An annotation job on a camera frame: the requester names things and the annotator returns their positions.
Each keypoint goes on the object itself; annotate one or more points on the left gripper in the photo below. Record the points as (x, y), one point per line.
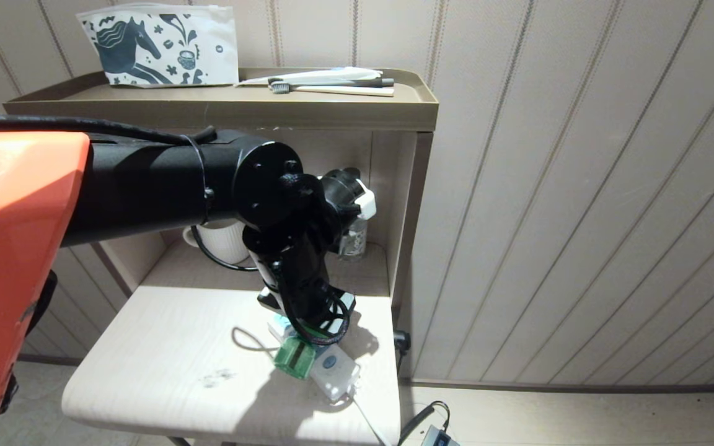
(298, 279)

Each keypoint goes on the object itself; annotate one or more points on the green mosquito repellent device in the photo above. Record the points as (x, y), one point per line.
(287, 365)

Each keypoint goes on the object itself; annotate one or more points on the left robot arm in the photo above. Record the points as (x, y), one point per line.
(134, 186)

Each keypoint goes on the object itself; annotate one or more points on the white power strip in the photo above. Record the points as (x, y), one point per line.
(338, 371)

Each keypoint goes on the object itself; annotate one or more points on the dark device with screen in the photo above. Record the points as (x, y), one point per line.
(439, 437)

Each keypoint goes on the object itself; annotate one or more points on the clear glass cup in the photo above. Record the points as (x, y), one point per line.
(354, 241)

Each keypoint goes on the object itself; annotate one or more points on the white ribbed mug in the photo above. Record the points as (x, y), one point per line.
(227, 241)

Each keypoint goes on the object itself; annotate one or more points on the brown bedside shelf unit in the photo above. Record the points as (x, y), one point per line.
(270, 114)

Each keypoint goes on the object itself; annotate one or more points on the wrapped toothbrush packet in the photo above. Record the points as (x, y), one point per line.
(326, 76)

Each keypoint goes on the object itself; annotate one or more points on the horse print pouch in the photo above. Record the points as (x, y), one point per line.
(158, 46)

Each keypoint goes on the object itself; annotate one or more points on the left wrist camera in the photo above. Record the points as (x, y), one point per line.
(366, 201)

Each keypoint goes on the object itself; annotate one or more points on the black wall plug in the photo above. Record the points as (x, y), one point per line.
(401, 341)

